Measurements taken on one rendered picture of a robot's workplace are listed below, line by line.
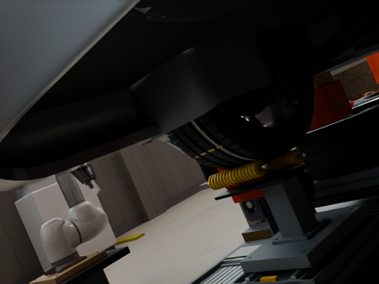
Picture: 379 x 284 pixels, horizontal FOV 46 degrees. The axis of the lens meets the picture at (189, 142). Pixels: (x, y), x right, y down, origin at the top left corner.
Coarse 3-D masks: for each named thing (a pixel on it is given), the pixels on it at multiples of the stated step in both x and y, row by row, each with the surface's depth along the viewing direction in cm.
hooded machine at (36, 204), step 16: (16, 192) 465; (32, 192) 427; (48, 192) 435; (32, 208) 436; (48, 208) 431; (64, 208) 441; (32, 224) 448; (32, 240) 460; (96, 240) 453; (112, 240) 463
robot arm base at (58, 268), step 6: (66, 258) 244; (72, 258) 246; (78, 258) 248; (84, 258) 248; (54, 264) 244; (60, 264) 243; (66, 264) 243; (72, 264) 244; (48, 270) 243; (54, 270) 244; (60, 270) 239
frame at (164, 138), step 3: (243, 117) 187; (162, 135) 157; (165, 135) 156; (159, 138) 159; (162, 138) 158; (165, 138) 158; (168, 138) 157; (165, 141) 160; (168, 141) 159; (171, 141) 160; (168, 144) 161; (171, 144) 161; (174, 144) 161; (174, 147) 162; (177, 147) 162; (180, 150) 163
